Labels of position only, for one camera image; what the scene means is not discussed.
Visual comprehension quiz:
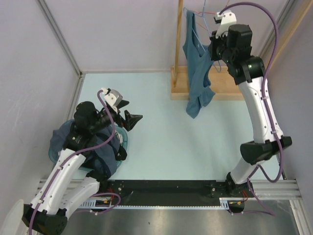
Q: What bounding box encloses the dark blue clothes pile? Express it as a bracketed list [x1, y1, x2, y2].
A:
[50, 121, 128, 177]

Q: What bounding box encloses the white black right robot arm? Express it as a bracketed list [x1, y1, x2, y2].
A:
[209, 23, 292, 196]

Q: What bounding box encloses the aluminium frame rail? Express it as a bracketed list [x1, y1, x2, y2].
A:
[36, 0, 84, 120]

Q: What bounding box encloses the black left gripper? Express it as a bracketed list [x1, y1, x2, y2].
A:
[89, 100, 142, 133]

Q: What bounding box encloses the light blue wire hanger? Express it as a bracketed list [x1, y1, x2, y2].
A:
[183, 0, 222, 73]

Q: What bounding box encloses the white slotted cable duct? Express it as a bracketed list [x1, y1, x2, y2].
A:
[78, 197, 229, 211]

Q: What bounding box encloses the pink wire hanger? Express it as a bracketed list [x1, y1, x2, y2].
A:
[193, 1, 216, 32]

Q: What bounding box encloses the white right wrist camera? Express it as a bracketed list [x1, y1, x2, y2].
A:
[214, 10, 237, 38]

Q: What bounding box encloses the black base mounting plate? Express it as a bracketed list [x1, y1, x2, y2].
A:
[98, 180, 253, 206]

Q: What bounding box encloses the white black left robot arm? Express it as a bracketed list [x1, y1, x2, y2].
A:
[22, 100, 142, 235]

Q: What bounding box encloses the teal plastic basket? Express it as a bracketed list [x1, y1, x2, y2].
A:
[48, 119, 130, 172]

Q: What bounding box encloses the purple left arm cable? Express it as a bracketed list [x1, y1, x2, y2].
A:
[28, 89, 122, 235]

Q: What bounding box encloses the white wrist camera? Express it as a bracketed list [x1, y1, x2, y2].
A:
[102, 88, 123, 107]
[214, 10, 237, 38]

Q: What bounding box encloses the blue tank top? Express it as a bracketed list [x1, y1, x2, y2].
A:
[182, 10, 215, 118]

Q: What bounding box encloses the wooden hanger rack with tray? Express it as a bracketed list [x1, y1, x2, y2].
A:
[171, 0, 313, 100]

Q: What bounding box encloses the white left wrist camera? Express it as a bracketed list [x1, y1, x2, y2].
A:
[102, 88, 123, 107]

